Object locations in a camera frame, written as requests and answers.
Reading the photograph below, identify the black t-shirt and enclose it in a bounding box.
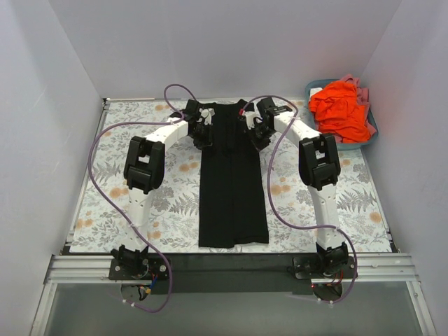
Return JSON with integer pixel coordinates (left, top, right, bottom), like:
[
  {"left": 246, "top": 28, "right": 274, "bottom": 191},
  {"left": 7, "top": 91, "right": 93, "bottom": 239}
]
[{"left": 198, "top": 99, "right": 269, "bottom": 249}]

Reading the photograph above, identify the teal plastic laundry basket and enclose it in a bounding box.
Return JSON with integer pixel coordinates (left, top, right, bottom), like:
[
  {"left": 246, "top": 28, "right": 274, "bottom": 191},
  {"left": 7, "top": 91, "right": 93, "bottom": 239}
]
[{"left": 305, "top": 79, "right": 379, "bottom": 151}]

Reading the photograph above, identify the orange t-shirt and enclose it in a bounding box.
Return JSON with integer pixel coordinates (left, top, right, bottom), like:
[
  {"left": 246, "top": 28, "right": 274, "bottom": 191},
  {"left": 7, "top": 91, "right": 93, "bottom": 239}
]
[{"left": 308, "top": 80, "right": 372, "bottom": 144}]

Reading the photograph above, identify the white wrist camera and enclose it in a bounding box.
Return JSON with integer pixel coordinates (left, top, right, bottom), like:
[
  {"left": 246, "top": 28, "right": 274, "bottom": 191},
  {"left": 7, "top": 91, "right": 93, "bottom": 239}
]
[
  {"left": 239, "top": 110, "right": 257, "bottom": 130},
  {"left": 198, "top": 108, "right": 215, "bottom": 126}
]

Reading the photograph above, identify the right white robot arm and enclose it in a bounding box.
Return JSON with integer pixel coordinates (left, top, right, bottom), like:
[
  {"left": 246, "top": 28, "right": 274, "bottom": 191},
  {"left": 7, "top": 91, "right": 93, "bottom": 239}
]
[{"left": 239, "top": 95, "right": 351, "bottom": 276}]

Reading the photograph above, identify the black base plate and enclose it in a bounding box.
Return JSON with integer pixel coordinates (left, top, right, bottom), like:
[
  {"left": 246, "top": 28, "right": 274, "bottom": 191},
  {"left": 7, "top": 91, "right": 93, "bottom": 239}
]
[{"left": 108, "top": 253, "right": 356, "bottom": 295}]

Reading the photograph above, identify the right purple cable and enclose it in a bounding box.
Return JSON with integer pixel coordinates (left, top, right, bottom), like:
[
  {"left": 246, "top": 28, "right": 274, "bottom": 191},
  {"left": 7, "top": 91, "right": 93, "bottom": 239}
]
[{"left": 239, "top": 94, "right": 358, "bottom": 305}]

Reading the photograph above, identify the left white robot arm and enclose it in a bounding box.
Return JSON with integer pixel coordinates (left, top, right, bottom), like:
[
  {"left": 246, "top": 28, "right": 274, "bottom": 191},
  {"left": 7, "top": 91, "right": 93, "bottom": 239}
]
[{"left": 111, "top": 100, "right": 215, "bottom": 279}]

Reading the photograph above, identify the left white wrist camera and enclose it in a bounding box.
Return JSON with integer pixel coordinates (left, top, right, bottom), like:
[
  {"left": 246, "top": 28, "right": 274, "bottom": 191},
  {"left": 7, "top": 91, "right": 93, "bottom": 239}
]
[{"left": 198, "top": 108, "right": 215, "bottom": 126}]

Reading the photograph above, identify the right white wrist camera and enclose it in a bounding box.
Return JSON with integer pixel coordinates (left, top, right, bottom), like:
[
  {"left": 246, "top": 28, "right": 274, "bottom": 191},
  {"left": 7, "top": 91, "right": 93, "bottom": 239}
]
[{"left": 239, "top": 110, "right": 257, "bottom": 130}]

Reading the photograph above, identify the aluminium mounting rail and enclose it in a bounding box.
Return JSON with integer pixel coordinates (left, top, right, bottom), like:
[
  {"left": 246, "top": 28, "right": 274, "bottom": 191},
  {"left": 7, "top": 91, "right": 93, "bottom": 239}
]
[{"left": 45, "top": 253, "right": 419, "bottom": 284}]

